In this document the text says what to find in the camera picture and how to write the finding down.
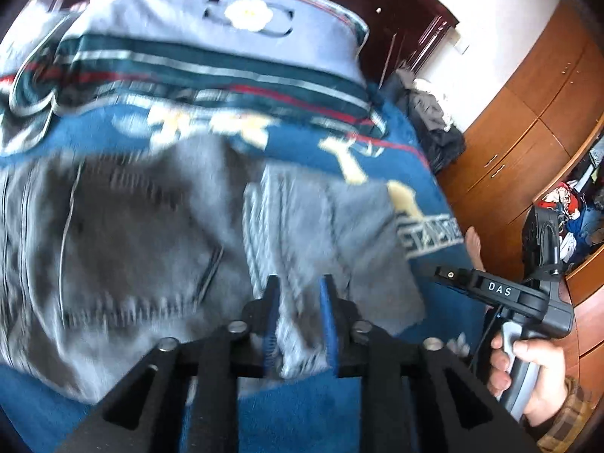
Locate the carved dark wooden headboard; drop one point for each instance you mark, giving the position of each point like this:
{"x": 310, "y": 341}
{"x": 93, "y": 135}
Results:
{"x": 415, "y": 14}

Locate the dark jacket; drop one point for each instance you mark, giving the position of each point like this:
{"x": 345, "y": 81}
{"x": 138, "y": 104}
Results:
{"x": 443, "y": 146}

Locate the grey denim pants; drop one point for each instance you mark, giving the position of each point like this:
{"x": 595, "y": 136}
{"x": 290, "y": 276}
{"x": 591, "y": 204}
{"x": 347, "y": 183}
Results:
{"x": 141, "y": 245}

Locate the brown wooden wardrobe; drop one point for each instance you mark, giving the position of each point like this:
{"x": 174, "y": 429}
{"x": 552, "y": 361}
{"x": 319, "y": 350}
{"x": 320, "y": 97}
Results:
{"x": 519, "y": 118}

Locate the white wall switch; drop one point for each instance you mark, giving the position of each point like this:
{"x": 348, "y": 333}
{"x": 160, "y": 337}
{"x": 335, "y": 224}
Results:
{"x": 461, "y": 42}

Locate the white grey garment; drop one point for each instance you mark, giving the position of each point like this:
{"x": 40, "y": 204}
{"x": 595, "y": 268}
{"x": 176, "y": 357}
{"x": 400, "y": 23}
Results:
{"x": 432, "y": 108}

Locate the person's right forearm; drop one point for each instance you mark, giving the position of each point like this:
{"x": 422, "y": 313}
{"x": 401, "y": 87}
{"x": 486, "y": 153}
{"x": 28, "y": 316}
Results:
{"x": 571, "y": 417}

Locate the blue flower print pillow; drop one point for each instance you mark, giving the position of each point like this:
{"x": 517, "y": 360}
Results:
{"x": 188, "y": 23}

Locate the person's right hand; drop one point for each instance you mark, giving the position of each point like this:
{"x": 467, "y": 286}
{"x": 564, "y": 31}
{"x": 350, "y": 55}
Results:
{"x": 549, "y": 368}

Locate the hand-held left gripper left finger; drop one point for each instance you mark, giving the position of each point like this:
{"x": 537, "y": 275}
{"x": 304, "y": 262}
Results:
{"x": 271, "y": 325}

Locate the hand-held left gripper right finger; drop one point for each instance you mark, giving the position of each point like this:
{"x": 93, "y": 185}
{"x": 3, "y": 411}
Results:
{"x": 329, "y": 330}

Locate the colourful clothes heap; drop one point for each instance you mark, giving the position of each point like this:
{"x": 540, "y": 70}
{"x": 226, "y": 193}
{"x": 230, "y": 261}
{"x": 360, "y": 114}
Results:
{"x": 578, "y": 212}

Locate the blue patterned blanket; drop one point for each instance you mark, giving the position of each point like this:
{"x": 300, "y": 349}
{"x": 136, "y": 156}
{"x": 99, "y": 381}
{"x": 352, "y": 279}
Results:
{"x": 302, "y": 415}

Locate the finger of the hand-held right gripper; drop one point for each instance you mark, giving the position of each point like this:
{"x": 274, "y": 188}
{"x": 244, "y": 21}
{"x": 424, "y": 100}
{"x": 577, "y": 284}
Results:
{"x": 450, "y": 278}

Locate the person's bare foot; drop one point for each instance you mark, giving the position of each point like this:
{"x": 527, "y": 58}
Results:
{"x": 474, "y": 247}

